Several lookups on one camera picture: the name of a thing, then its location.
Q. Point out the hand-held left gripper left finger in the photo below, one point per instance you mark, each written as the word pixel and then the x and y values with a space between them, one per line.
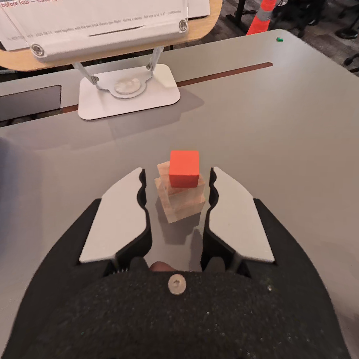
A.
pixel 114 224

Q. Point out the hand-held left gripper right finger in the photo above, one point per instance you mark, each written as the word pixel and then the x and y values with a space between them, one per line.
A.
pixel 241 224

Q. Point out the large wooden cube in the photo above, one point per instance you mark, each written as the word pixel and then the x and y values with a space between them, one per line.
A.
pixel 182 210

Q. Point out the medium wooden cube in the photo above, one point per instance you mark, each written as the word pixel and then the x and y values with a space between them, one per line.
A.
pixel 164 178

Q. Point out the red wooden cube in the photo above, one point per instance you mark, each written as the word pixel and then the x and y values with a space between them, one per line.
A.
pixel 184 167

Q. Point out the white folding stand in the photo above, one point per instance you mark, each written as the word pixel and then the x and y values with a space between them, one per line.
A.
pixel 134 98

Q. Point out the white instruction sheet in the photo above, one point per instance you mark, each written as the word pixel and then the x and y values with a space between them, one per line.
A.
pixel 84 17

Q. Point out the orange striped traffic cone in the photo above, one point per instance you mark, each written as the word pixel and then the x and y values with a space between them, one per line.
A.
pixel 262 15

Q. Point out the black office chair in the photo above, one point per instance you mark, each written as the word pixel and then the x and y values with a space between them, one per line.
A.
pixel 331 17

